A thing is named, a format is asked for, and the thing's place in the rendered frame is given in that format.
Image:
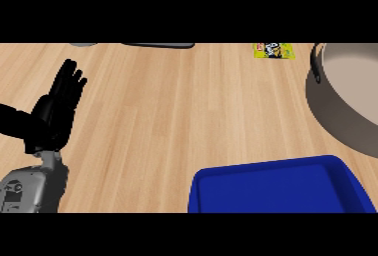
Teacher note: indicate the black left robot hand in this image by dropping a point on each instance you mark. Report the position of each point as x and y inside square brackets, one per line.
[54, 110]

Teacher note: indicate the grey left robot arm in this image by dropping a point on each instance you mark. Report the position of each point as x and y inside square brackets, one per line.
[35, 186]

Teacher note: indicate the blue tray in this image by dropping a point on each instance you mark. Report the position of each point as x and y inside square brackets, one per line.
[281, 186]

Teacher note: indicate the grey metal pot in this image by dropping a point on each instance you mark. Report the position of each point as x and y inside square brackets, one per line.
[345, 103]

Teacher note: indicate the pale grey object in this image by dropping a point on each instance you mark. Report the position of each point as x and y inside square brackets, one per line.
[84, 44]

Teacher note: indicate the dark grey flat appliance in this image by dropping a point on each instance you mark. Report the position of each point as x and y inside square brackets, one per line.
[157, 45]

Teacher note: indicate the yellow snack packet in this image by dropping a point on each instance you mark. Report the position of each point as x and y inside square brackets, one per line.
[274, 50]

